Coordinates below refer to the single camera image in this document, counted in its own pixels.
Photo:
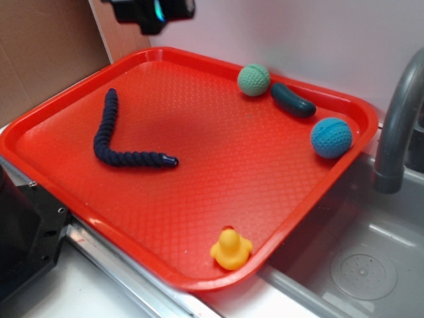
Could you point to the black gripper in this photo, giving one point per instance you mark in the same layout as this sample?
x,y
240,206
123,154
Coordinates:
x,y
158,11

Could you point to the black box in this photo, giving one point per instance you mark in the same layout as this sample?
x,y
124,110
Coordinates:
x,y
152,23

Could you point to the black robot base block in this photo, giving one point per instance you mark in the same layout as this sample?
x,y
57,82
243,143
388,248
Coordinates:
x,y
33,225

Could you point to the brown cardboard panel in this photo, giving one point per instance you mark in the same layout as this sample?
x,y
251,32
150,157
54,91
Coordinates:
x,y
47,46

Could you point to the green dimpled ball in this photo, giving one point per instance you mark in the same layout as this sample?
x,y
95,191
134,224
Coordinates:
x,y
253,80

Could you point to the red plastic tray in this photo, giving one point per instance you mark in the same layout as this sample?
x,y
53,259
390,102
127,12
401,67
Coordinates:
x,y
243,162

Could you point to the dark green toy cucumber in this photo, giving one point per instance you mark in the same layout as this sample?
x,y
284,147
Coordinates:
x,y
290,102

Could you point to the blue dimpled ball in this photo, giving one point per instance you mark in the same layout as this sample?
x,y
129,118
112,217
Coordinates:
x,y
331,138

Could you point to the yellow rubber duck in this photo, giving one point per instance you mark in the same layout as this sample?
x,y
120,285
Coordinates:
x,y
232,250

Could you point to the grey toy faucet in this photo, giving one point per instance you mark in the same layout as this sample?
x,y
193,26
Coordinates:
x,y
401,139

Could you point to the grey toy sink basin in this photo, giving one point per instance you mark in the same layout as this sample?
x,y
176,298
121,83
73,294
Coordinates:
x,y
358,253

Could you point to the dark blue rope toy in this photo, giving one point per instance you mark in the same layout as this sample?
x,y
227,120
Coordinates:
x,y
102,142

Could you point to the silver metal rail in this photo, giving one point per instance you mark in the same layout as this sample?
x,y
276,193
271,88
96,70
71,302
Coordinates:
x,y
93,279

